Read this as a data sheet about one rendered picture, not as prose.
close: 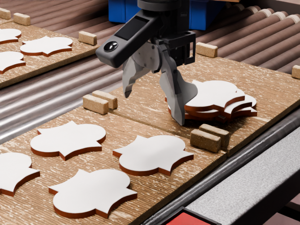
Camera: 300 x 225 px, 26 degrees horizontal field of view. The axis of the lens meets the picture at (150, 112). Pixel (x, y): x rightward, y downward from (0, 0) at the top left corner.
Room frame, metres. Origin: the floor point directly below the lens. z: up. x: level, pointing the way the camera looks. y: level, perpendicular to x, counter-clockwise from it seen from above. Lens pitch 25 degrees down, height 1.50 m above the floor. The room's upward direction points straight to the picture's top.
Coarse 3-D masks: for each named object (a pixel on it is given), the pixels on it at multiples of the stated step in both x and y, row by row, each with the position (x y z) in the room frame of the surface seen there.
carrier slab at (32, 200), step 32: (128, 128) 1.13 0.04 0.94; (32, 160) 1.01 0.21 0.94; (96, 160) 1.01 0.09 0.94; (192, 160) 1.01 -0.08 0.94; (224, 160) 1.03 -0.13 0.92; (32, 192) 0.90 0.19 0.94; (160, 192) 0.90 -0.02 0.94; (0, 224) 0.81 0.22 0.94; (32, 224) 0.81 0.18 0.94; (64, 224) 0.81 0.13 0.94; (96, 224) 0.81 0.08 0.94; (128, 224) 0.81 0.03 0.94
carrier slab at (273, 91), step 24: (192, 72) 1.43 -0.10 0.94; (216, 72) 1.43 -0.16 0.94; (240, 72) 1.43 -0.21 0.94; (264, 72) 1.43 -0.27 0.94; (120, 96) 1.29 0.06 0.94; (144, 96) 1.29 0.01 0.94; (264, 96) 1.29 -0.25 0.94; (288, 96) 1.29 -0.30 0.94; (144, 120) 1.17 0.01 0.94; (168, 120) 1.17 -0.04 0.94; (192, 120) 1.17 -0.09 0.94; (216, 120) 1.17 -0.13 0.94; (240, 120) 1.17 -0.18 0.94; (264, 120) 1.17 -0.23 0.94; (240, 144) 1.08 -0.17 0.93
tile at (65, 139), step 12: (48, 132) 1.09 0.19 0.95; (60, 132) 1.09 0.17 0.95; (72, 132) 1.09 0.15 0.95; (84, 132) 1.09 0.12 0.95; (96, 132) 1.09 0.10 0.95; (36, 144) 1.04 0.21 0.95; (48, 144) 1.04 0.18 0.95; (60, 144) 1.04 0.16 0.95; (72, 144) 1.04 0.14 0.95; (84, 144) 1.04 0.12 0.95; (96, 144) 1.04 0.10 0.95; (48, 156) 1.02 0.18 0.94; (60, 156) 1.02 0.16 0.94; (72, 156) 1.02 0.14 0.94
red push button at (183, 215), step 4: (180, 216) 0.84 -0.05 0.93; (184, 216) 0.84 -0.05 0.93; (188, 216) 0.84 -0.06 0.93; (172, 220) 0.83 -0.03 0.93; (176, 220) 0.83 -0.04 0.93; (180, 220) 0.83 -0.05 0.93; (184, 220) 0.83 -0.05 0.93; (188, 220) 0.83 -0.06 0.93; (192, 220) 0.83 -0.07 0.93; (196, 220) 0.83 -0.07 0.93; (200, 220) 0.83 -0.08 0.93; (168, 224) 0.82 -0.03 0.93; (172, 224) 0.82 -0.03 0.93; (176, 224) 0.82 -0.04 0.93; (180, 224) 0.82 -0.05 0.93; (184, 224) 0.82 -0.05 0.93; (188, 224) 0.82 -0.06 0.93; (192, 224) 0.82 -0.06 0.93; (196, 224) 0.82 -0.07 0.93; (200, 224) 0.82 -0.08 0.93; (204, 224) 0.82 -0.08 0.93; (208, 224) 0.82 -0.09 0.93
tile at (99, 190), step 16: (80, 176) 0.93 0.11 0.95; (96, 176) 0.93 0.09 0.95; (112, 176) 0.93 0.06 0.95; (128, 176) 0.93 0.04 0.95; (64, 192) 0.88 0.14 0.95; (80, 192) 0.88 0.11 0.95; (96, 192) 0.88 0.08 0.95; (112, 192) 0.88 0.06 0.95; (128, 192) 0.88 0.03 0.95; (64, 208) 0.84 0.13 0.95; (80, 208) 0.84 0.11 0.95; (96, 208) 0.84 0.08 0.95; (112, 208) 0.85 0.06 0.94
